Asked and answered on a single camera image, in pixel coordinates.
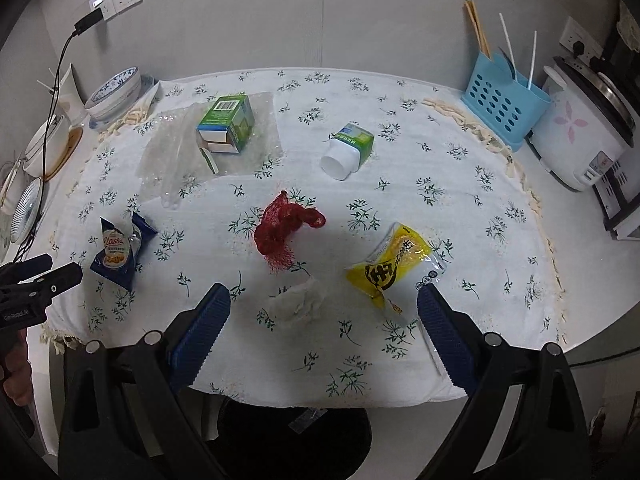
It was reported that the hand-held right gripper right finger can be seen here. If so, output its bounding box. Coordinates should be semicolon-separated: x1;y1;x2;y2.
416;282;593;480

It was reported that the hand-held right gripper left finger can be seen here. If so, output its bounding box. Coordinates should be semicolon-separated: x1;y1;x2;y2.
59;282;232;480

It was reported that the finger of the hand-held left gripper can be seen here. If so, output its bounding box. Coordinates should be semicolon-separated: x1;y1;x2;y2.
0;254;54;287
29;262;84;307

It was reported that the blue snack packet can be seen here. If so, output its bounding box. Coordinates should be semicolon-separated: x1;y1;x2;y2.
90;212;158;293

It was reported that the yellow snack packet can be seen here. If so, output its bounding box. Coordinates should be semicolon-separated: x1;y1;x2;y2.
345;222;446;316

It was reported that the white tissue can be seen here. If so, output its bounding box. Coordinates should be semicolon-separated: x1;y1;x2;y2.
268;276;326;331

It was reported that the red mesh net bag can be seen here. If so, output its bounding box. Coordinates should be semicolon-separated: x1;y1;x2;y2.
253;190;327;275

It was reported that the black trash bin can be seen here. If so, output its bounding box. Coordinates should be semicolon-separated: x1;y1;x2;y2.
207;395;373;480

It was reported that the white green plastic bottle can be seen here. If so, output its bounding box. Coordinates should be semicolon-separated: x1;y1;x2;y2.
320;121;375;181

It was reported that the green carton box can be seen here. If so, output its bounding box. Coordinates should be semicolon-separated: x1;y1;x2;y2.
196;94;255;175

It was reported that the person's left hand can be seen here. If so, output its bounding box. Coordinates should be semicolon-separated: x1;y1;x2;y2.
2;329;34;402

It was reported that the tan round trivet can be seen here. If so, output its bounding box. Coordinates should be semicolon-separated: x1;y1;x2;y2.
42;126;84;182

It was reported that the plain white bowl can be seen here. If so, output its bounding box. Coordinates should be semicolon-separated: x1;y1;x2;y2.
22;114;71;177

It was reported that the white floral tablecloth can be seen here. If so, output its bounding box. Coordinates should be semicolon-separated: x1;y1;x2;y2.
40;69;568;408

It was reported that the clear bubble wrap sheet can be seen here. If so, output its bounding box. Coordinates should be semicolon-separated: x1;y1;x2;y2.
137;92;283;211

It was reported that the blue patterned white bowl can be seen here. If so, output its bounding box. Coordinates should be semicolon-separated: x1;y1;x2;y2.
83;65;142;122

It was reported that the white black appliance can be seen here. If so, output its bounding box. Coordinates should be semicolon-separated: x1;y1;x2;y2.
592;157;640;241

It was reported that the blue perforated utensil holder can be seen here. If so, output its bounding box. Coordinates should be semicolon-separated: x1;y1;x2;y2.
460;51;552;152

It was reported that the white flowered rice cooker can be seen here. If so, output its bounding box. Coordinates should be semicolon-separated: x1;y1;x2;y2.
529;55;640;192

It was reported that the black charger plug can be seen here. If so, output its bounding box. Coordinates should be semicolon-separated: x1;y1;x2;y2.
73;7;105;37

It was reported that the white plastic stick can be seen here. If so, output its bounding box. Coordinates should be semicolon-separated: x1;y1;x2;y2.
498;13;517;59
527;30;539;89

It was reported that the wooden chopstick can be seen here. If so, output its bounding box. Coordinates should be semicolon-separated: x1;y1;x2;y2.
464;2;488;57
469;0;494;59

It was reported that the black cable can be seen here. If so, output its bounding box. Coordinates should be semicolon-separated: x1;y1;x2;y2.
9;30;82;266

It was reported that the white wall socket with plug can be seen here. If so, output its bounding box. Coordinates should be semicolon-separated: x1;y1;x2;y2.
558;16;604;59

